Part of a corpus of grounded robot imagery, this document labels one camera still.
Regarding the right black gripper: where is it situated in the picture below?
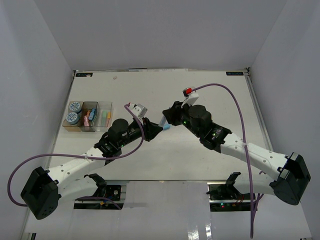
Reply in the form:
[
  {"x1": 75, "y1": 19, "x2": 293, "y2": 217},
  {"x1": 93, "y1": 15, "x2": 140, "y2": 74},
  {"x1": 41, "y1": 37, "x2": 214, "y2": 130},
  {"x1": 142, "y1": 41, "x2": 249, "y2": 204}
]
[{"x1": 163, "y1": 99, "x2": 202, "y2": 139}]

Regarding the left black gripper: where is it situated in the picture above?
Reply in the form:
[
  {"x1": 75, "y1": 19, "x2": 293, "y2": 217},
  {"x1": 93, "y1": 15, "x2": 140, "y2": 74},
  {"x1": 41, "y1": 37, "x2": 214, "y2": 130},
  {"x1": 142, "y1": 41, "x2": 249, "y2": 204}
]
[{"x1": 118, "y1": 116, "x2": 163, "y2": 148}]

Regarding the blue highlighter pen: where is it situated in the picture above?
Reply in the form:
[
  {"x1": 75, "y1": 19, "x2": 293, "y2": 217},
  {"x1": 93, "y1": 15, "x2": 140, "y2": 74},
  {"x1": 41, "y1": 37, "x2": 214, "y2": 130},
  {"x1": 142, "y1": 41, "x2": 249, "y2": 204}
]
[{"x1": 158, "y1": 115, "x2": 167, "y2": 128}]

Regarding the green highlighter pen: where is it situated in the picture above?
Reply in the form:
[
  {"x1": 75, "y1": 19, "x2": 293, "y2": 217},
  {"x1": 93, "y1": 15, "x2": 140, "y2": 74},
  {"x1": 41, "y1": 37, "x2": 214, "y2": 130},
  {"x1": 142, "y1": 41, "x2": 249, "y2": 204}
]
[{"x1": 100, "y1": 110, "x2": 108, "y2": 127}]

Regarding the blue correction tape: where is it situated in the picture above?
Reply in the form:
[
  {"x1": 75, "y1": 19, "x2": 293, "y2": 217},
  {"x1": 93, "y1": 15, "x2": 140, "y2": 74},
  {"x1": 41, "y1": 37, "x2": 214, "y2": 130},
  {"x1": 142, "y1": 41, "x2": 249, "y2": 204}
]
[{"x1": 88, "y1": 108, "x2": 97, "y2": 121}]

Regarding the orange correction tape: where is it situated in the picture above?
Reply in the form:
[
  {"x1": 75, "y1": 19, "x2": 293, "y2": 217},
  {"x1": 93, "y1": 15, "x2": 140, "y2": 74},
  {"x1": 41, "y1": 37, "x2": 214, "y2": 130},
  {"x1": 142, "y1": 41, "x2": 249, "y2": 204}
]
[{"x1": 85, "y1": 110, "x2": 91, "y2": 119}]

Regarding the pink correction tape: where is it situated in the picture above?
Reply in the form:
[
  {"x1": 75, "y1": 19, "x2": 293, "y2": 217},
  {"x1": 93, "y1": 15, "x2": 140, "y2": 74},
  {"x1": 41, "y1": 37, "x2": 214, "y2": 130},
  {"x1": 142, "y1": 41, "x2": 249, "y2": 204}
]
[{"x1": 83, "y1": 115, "x2": 90, "y2": 127}]

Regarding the blue cleaning gel jar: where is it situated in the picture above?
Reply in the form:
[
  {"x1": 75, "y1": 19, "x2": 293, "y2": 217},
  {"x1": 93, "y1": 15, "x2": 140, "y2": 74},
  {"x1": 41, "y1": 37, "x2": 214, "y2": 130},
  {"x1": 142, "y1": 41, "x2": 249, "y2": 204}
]
[
  {"x1": 65, "y1": 112, "x2": 79, "y2": 125},
  {"x1": 68, "y1": 101, "x2": 82, "y2": 114}
]

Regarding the blue highlighter cap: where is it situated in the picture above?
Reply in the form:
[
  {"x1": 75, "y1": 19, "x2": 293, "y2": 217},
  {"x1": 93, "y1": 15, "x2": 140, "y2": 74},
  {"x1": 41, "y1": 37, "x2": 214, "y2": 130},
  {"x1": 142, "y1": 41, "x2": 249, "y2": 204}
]
[{"x1": 163, "y1": 125, "x2": 171, "y2": 131}]

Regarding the orange pink highlighter pen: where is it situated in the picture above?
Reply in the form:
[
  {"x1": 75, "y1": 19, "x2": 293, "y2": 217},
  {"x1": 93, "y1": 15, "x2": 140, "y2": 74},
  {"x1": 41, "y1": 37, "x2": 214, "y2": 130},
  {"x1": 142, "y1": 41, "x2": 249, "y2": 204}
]
[{"x1": 105, "y1": 111, "x2": 112, "y2": 127}]

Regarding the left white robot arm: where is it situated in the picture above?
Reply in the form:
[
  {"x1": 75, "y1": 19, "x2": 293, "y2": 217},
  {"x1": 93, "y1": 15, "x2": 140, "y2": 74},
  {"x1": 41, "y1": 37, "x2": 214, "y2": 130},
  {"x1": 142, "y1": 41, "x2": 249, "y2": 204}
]
[{"x1": 20, "y1": 117, "x2": 163, "y2": 220}]

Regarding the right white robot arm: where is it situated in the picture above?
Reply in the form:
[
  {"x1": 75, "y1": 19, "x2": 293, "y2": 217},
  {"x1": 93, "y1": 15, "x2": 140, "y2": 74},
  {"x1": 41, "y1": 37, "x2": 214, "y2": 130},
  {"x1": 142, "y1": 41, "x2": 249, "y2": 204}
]
[{"x1": 162, "y1": 101, "x2": 311, "y2": 206}]

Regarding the clear compartment organizer tray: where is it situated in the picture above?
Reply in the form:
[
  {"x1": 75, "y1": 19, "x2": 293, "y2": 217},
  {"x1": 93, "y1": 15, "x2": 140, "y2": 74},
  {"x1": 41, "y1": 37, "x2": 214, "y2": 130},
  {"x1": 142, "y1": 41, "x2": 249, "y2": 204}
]
[{"x1": 62, "y1": 101, "x2": 113, "y2": 132}]

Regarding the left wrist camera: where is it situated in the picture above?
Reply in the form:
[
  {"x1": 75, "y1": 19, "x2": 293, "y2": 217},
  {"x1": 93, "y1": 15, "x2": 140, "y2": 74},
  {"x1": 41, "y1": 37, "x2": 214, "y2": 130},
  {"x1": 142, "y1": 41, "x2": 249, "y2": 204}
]
[{"x1": 128, "y1": 102, "x2": 148, "y2": 119}]

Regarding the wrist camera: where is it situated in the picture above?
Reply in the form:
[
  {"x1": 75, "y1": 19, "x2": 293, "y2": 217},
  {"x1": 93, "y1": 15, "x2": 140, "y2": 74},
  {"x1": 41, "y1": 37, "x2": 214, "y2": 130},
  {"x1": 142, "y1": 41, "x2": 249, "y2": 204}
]
[
  {"x1": 128, "y1": 102, "x2": 148, "y2": 119},
  {"x1": 181, "y1": 87, "x2": 199, "y2": 108}
]

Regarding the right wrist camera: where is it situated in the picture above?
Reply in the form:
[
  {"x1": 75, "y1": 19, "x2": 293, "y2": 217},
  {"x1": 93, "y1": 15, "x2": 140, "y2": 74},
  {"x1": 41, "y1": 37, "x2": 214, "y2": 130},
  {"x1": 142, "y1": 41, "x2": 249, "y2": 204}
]
[{"x1": 181, "y1": 87, "x2": 199, "y2": 108}]

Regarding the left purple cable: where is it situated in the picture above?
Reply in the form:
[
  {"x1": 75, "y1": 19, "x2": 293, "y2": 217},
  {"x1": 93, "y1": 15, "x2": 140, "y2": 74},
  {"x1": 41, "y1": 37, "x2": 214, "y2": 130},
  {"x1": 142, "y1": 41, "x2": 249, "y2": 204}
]
[{"x1": 7, "y1": 102, "x2": 146, "y2": 210}]

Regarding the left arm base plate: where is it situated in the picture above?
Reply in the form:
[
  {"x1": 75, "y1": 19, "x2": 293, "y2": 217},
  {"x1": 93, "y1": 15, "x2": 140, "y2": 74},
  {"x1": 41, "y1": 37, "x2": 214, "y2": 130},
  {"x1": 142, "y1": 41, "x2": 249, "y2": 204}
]
[{"x1": 85, "y1": 184, "x2": 122, "y2": 203}]

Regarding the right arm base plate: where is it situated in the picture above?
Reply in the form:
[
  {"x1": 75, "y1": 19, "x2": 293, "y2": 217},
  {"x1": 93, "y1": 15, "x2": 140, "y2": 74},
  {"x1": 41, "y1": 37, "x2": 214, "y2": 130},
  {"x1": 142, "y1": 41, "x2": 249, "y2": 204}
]
[{"x1": 206, "y1": 184, "x2": 251, "y2": 213}]

